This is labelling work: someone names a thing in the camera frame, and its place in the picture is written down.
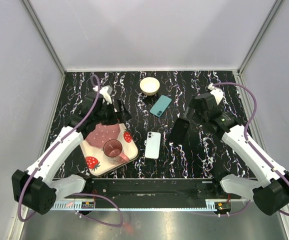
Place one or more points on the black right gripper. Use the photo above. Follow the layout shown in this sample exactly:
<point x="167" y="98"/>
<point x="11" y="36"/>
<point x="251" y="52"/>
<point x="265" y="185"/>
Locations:
<point x="193" y="104"/>

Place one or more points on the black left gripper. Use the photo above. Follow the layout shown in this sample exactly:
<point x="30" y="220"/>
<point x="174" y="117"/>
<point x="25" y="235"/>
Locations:
<point x="114" y="119"/>

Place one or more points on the phone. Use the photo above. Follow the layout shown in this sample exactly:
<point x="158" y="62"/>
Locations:
<point x="160" y="106"/>

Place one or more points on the black smartphone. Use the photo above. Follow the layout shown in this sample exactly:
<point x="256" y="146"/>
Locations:
<point x="152" y="147"/>

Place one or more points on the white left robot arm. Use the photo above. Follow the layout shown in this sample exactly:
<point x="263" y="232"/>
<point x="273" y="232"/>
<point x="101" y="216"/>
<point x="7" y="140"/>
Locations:
<point x="35" y="187"/>

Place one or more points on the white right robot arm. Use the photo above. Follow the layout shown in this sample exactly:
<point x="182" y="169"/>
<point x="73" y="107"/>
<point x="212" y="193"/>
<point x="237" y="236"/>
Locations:
<point x="270" y="190"/>

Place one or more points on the pink dotted plate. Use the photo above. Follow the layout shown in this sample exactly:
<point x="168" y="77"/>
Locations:
<point x="102" y="134"/>

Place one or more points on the cream ceramic bowl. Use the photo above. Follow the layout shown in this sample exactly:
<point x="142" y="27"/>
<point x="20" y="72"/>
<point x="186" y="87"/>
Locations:
<point x="149" y="86"/>

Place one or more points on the white strawberry tray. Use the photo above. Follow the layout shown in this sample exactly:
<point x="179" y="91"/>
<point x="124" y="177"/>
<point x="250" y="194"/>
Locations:
<point x="96" y="161"/>

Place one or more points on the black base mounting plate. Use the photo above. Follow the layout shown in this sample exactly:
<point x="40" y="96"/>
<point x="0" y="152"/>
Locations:
<point x="200" y="188"/>

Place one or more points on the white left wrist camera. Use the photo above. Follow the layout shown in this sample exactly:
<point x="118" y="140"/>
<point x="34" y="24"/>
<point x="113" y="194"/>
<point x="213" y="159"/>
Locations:
<point x="106" y="94"/>

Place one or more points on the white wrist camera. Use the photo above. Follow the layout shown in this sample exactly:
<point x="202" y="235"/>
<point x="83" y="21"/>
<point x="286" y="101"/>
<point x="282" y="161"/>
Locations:
<point x="216" y="92"/>
<point x="106" y="94"/>

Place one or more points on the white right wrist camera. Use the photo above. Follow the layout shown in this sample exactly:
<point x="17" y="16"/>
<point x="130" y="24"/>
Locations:
<point x="216" y="92"/>

